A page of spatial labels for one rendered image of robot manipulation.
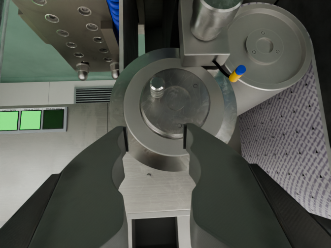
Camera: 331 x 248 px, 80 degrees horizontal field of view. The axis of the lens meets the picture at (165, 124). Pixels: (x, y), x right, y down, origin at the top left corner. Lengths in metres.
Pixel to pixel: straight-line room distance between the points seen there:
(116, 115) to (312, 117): 0.24
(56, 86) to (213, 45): 3.27
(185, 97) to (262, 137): 0.23
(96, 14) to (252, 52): 0.30
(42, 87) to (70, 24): 3.05
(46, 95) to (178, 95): 3.28
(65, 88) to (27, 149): 2.75
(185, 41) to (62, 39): 0.37
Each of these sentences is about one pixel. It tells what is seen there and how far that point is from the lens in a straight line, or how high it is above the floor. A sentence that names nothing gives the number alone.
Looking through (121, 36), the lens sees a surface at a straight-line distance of 0.28.
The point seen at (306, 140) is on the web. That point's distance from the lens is 0.32.
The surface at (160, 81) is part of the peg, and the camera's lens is 0.19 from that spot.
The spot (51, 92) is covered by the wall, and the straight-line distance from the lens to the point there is 3.43.
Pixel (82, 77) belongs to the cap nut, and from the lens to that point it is 0.62.
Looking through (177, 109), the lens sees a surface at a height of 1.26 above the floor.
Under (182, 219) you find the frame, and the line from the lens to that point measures 0.58.
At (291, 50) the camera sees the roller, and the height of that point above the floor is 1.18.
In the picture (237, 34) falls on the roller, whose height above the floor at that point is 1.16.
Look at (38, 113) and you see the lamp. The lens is 0.65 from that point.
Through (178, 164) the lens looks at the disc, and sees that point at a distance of 0.22.
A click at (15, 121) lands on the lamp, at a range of 0.67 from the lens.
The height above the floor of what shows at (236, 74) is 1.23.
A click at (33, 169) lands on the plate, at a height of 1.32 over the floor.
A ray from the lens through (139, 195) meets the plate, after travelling 0.56.
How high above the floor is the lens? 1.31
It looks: 11 degrees down
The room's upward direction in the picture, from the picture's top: 177 degrees clockwise
